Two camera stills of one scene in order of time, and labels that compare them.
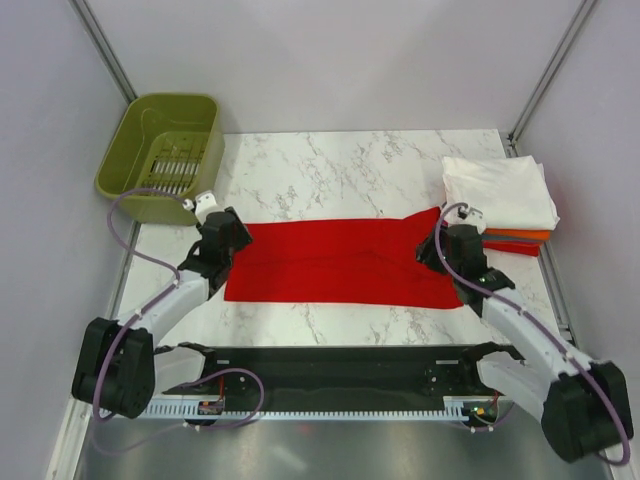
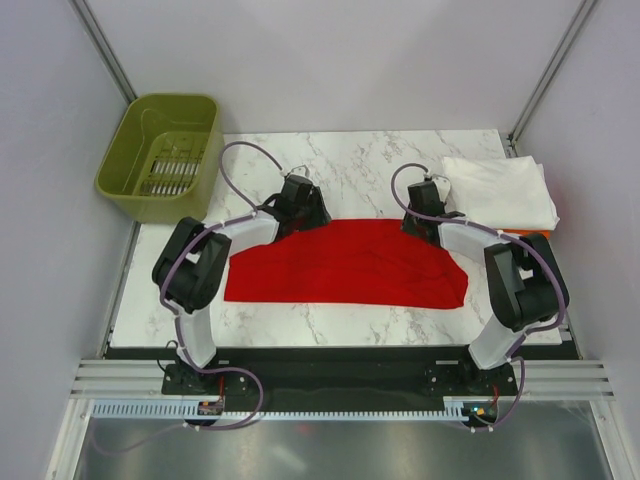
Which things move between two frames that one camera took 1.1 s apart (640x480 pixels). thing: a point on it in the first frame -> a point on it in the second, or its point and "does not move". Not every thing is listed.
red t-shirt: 358,262 does not move
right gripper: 426,250 -> 407,225
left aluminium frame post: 103,48 does not move
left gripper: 242,236 -> 320,214
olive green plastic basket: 167,148 does not move
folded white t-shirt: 512,191 does not move
